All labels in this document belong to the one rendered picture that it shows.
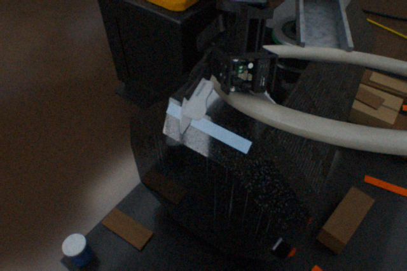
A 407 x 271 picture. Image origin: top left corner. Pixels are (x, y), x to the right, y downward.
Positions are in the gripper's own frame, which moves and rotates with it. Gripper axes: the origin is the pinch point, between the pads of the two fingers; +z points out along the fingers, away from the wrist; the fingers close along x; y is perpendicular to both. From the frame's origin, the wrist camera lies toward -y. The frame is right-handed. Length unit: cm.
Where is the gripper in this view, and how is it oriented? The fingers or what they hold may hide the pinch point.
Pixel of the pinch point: (224, 127)
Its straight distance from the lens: 55.2
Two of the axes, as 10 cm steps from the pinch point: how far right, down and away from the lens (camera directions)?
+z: -0.6, 8.9, 4.5
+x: 9.3, -1.1, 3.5
